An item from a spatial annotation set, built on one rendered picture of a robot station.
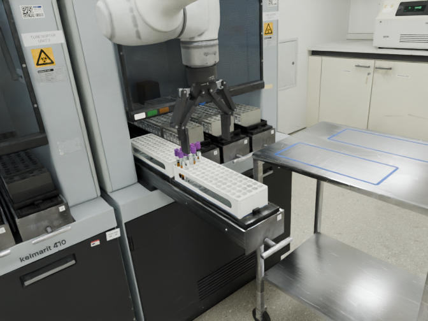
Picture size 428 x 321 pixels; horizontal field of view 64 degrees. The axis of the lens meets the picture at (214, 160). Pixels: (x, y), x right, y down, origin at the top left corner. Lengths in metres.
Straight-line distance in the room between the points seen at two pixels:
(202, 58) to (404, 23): 2.40
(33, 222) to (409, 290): 1.30
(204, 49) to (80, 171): 0.56
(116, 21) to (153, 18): 0.07
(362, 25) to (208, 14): 3.23
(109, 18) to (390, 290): 1.30
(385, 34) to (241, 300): 2.30
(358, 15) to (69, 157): 3.36
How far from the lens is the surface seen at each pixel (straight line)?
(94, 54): 1.10
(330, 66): 3.41
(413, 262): 2.14
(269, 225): 0.86
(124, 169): 1.20
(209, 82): 0.88
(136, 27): 0.70
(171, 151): 1.13
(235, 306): 1.75
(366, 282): 1.51
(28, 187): 1.11
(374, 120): 3.27
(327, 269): 1.53
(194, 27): 0.79
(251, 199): 0.83
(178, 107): 0.84
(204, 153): 1.24
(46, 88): 1.07
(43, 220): 1.07
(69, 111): 1.09
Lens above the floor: 1.28
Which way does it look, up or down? 24 degrees down
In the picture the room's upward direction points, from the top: 4 degrees counter-clockwise
